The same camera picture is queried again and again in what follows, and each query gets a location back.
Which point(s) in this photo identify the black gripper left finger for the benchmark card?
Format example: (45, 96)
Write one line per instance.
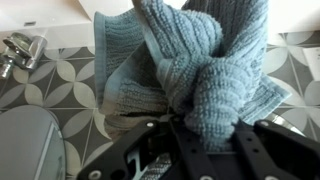
(133, 143)

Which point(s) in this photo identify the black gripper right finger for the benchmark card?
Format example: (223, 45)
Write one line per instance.
(283, 150)

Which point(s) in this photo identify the blue knitted towel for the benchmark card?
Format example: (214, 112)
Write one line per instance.
(206, 73)

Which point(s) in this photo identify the white rectangular sink basin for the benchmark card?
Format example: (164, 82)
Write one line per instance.
(50, 15)
(293, 15)

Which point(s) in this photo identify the chrome faucet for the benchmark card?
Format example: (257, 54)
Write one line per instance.
(26, 50)

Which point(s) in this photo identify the round wall mirror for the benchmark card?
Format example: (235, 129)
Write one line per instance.
(26, 146)

